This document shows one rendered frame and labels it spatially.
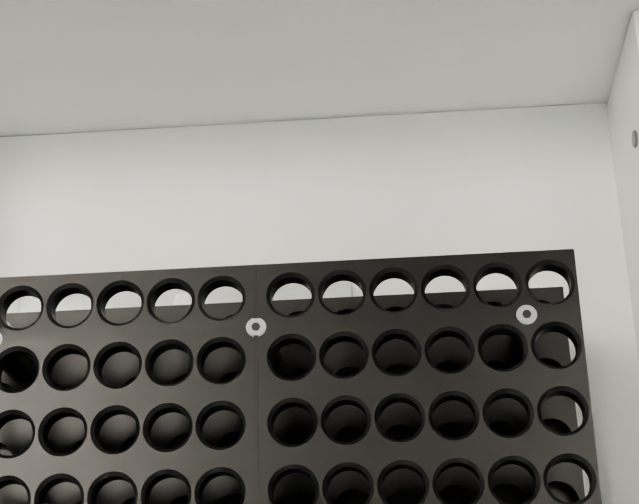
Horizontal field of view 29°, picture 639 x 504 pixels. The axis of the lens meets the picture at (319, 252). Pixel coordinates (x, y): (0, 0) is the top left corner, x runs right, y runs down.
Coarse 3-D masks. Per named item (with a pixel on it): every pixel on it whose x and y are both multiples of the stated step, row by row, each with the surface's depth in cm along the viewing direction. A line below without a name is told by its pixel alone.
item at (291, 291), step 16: (224, 288) 40; (288, 288) 40; (304, 288) 40; (336, 288) 40; (352, 288) 41; (32, 304) 41; (64, 304) 41; (80, 304) 41; (112, 304) 40; (128, 304) 40; (160, 304) 40; (176, 304) 40
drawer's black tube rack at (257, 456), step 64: (64, 320) 38; (128, 320) 38; (256, 320) 34; (448, 320) 34; (512, 320) 34; (576, 320) 34; (0, 384) 34; (64, 384) 37; (128, 384) 34; (192, 384) 34; (256, 384) 34; (320, 384) 34; (384, 384) 33; (448, 384) 33; (512, 384) 33; (576, 384) 33; (0, 448) 37; (64, 448) 36; (128, 448) 33; (192, 448) 33; (256, 448) 33; (320, 448) 33; (384, 448) 33; (448, 448) 33; (512, 448) 32; (576, 448) 32
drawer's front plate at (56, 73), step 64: (0, 0) 37; (64, 0) 37; (128, 0) 37; (192, 0) 37; (256, 0) 37; (320, 0) 37; (384, 0) 37; (448, 0) 37; (512, 0) 38; (576, 0) 38; (0, 64) 40; (64, 64) 40; (128, 64) 40; (192, 64) 40; (256, 64) 41; (320, 64) 41; (384, 64) 41; (448, 64) 41; (512, 64) 41; (576, 64) 41; (0, 128) 44; (64, 128) 44; (128, 128) 44
